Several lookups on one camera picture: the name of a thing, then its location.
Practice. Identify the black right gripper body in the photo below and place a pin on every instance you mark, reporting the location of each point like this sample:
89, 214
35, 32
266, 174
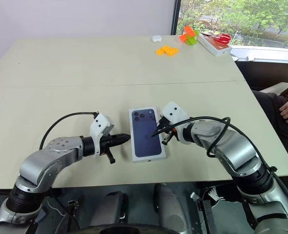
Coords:
164, 123

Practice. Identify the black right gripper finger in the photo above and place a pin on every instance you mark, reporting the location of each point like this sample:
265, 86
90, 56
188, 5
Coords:
161, 131
168, 139

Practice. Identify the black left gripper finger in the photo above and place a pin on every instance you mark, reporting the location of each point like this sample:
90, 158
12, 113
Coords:
122, 137
120, 142

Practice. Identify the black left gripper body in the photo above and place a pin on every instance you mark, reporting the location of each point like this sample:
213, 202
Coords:
107, 142

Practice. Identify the phone box lid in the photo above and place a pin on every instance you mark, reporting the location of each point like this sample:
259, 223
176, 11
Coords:
144, 146

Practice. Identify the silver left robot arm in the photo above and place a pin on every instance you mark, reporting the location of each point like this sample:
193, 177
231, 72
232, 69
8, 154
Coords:
48, 158

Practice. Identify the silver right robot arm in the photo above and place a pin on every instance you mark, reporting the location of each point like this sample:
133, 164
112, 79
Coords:
239, 151

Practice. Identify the white plug connector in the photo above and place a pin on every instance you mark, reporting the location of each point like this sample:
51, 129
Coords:
213, 193
194, 196

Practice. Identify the grey rounded shape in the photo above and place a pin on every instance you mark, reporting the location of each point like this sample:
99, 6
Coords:
112, 212
169, 209

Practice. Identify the small black clamp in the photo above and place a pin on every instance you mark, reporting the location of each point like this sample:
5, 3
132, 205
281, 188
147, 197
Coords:
72, 203

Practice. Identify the yellow building blocks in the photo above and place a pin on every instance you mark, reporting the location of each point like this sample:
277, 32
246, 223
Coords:
167, 51

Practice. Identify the white earbuds case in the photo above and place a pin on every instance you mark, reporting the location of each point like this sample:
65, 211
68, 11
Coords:
156, 39

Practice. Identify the black upright bar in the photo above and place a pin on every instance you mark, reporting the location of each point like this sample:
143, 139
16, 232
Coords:
207, 217

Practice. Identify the green building block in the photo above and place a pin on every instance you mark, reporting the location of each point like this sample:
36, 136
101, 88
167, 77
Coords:
192, 40

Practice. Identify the orange building block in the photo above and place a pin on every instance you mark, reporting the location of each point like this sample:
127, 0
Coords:
184, 37

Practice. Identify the white tray with red scissors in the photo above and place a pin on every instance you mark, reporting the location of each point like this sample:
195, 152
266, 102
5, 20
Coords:
216, 50

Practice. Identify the red scissors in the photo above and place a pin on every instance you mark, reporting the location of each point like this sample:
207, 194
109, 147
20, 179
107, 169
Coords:
223, 39

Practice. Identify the person's dark trousered leg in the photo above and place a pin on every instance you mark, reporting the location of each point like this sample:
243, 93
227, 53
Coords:
275, 131

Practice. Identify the beige seat cushion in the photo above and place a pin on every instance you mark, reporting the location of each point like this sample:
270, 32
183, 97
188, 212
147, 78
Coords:
275, 88

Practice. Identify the white window sill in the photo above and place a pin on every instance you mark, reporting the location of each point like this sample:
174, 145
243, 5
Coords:
268, 54

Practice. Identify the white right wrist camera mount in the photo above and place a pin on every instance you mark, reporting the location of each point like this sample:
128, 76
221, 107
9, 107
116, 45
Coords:
174, 112

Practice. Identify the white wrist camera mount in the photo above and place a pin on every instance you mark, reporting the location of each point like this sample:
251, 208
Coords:
174, 112
101, 124

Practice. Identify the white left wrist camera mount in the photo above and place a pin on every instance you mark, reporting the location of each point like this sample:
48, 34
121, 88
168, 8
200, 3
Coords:
101, 124

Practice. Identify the black window frame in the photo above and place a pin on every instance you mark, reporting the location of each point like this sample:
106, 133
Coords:
175, 17

